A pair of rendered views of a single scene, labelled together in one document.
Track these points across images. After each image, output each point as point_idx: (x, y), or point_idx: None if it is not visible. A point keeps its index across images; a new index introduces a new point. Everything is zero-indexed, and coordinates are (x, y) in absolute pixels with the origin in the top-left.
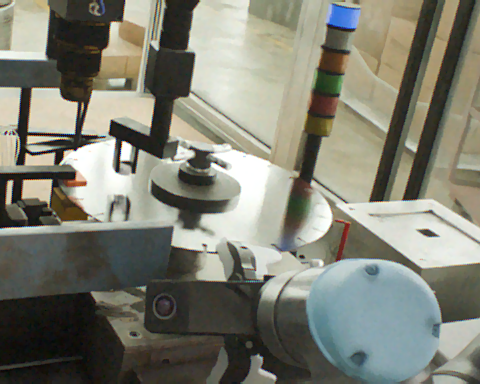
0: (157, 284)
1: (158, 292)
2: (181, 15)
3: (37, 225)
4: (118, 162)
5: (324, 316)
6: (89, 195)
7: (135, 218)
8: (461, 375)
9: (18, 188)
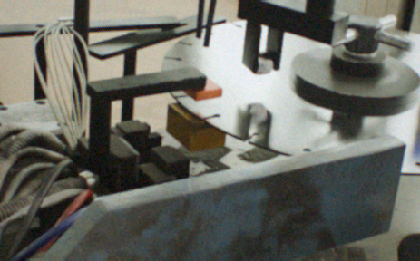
0: (418, 240)
1: None
2: None
3: (142, 159)
4: (257, 56)
5: None
6: (224, 109)
7: (305, 135)
8: None
9: (82, 107)
